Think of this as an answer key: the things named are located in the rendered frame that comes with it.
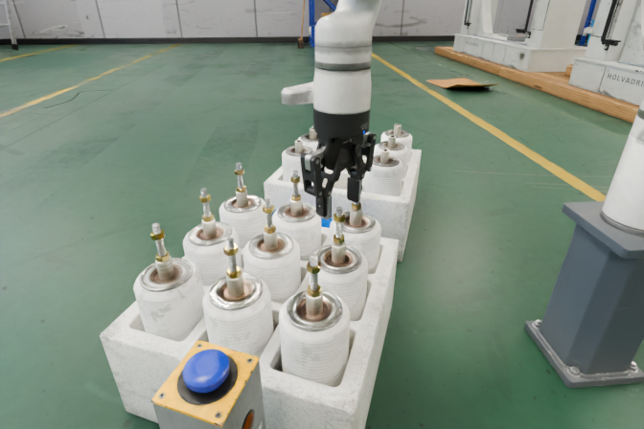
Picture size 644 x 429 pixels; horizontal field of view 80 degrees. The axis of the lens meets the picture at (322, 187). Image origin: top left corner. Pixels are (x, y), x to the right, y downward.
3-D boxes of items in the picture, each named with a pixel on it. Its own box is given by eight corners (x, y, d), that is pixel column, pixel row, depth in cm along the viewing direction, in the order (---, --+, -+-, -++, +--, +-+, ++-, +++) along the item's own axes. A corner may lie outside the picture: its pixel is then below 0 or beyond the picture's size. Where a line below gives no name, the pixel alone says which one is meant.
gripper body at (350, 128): (344, 113, 45) (342, 185, 49) (383, 101, 51) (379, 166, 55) (298, 102, 49) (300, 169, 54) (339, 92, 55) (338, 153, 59)
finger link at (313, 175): (305, 150, 49) (312, 187, 53) (295, 157, 48) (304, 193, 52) (320, 155, 48) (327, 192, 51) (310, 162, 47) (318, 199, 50)
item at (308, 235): (330, 282, 84) (331, 210, 76) (303, 307, 77) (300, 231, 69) (295, 265, 89) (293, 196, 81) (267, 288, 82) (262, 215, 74)
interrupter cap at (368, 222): (381, 219, 73) (381, 216, 73) (366, 238, 67) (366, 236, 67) (345, 210, 76) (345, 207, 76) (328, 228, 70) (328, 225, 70)
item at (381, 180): (399, 215, 109) (405, 156, 101) (394, 233, 101) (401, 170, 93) (366, 210, 112) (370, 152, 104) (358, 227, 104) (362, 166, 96)
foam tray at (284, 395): (392, 305, 87) (399, 239, 79) (350, 495, 53) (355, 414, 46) (239, 271, 98) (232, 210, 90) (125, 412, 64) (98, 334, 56)
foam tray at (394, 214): (415, 197, 134) (421, 149, 126) (402, 262, 101) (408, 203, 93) (310, 183, 145) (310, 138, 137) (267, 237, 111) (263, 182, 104)
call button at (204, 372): (239, 369, 36) (237, 353, 35) (216, 407, 33) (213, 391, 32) (202, 357, 37) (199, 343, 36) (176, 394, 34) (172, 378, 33)
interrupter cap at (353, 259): (365, 250, 64) (365, 247, 63) (356, 279, 57) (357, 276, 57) (321, 243, 65) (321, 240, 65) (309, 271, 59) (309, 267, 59)
